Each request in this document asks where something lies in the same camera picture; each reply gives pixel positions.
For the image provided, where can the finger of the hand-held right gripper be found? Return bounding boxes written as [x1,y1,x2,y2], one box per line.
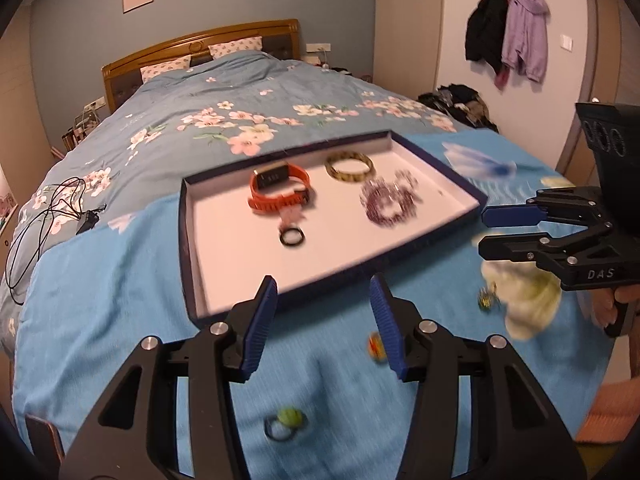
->
[477,222,613,286]
[481,186,603,229]

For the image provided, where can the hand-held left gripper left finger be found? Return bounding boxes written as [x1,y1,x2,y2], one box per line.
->
[59,275,279,480]

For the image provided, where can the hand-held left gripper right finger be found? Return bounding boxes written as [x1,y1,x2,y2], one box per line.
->
[369,272,588,480]

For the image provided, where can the orange yellow ring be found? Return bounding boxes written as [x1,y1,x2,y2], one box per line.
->
[367,335,389,363]

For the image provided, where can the gold ring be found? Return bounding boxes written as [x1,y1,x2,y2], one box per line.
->
[477,287,501,313]

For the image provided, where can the dark blue shallow box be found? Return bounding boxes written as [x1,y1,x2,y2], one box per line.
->
[178,130,488,322]

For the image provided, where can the green stone ring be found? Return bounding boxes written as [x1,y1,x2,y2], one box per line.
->
[264,406,306,443]

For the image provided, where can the clear crystal bead bracelet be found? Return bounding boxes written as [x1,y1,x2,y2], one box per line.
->
[367,167,418,201]

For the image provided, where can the purple beaded bracelet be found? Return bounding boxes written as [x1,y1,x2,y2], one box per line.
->
[360,180,418,226]

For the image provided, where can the pink flower ornament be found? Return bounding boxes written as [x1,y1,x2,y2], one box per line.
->
[280,205,308,228]

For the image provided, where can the orange smart watch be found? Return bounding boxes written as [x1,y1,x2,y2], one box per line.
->
[248,162,316,215]

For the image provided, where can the amber bangle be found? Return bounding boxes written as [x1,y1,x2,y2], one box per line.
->
[324,151,376,184]

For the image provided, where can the person's right hand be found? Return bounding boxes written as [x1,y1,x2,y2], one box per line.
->
[582,290,618,328]

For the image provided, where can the pile of dark clothes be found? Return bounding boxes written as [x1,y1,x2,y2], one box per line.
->
[417,84,501,133]

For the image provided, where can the light blue flower blanket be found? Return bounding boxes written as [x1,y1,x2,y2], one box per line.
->
[12,132,621,480]

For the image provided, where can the beige door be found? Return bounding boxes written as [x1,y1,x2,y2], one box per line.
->
[552,0,640,176]

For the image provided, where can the purple jacket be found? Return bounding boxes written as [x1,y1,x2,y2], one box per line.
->
[495,0,550,91]

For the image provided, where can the black jacket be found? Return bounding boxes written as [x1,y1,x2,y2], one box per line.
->
[465,0,510,76]

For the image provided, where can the beige tall wardrobe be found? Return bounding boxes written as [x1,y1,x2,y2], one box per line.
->
[372,0,446,101]

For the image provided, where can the blue floral duvet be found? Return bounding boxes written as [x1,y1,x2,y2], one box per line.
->
[0,50,501,311]

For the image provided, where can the group of cosmetics bottles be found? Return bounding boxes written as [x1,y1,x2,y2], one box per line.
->
[60,110,103,153]

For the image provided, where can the patterned pillow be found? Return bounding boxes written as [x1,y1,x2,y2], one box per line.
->
[141,53,193,83]
[208,36,264,59]

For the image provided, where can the wooden headboard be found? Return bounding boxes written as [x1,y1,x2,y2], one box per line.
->
[101,19,301,111]

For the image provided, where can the black cable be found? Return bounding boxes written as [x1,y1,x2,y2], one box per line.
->
[5,177,108,306]

